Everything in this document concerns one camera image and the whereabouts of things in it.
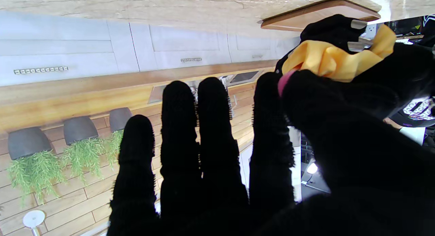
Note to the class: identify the brown wooden tray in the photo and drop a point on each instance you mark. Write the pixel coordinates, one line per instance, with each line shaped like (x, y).
(316, 15)

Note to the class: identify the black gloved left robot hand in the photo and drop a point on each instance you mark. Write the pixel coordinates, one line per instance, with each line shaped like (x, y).
(390, 72)

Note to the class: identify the yellow microfibre cloth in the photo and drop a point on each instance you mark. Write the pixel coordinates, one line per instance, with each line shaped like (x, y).
(336, 62)

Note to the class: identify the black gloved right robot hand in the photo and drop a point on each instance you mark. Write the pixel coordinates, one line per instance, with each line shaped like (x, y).
(306, 154)

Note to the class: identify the pink rubber band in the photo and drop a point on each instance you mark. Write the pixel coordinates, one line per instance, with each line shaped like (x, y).
(283, 83)

